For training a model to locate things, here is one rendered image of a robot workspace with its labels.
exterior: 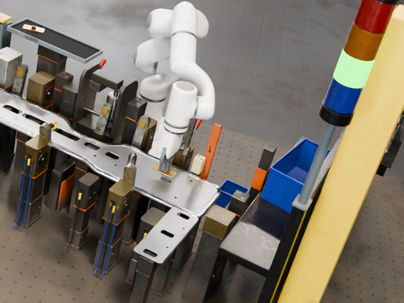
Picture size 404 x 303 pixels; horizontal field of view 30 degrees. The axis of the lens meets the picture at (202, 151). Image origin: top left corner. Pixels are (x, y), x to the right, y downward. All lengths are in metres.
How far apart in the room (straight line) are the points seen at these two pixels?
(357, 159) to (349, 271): 1.33
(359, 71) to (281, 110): 4.06
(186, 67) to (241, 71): 3.47
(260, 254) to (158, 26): 0.94
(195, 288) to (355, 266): 0.76
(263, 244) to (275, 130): 2.91
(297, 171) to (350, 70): 1.37
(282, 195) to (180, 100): 0.50
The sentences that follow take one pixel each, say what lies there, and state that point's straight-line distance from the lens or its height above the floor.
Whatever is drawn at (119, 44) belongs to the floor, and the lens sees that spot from 5.95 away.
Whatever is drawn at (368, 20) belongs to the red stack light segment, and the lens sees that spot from 1.51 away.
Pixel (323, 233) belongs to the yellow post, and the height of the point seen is 1.43.
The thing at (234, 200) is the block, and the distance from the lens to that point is 2.54.
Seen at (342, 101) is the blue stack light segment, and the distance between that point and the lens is 1.58.
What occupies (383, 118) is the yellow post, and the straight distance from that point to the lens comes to 1.72.
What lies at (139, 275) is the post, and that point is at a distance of 2.38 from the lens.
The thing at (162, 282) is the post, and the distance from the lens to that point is 2.60.
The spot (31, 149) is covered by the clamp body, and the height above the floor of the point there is 1.04.
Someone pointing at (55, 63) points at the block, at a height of 1.08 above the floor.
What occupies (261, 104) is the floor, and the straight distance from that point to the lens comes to 5.59.
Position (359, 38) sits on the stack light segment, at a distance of 1.53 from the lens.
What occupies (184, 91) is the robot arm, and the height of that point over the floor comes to 1.37.
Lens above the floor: 2.49
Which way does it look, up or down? 31 degrees down
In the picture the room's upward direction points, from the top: 16 degrees clockwise
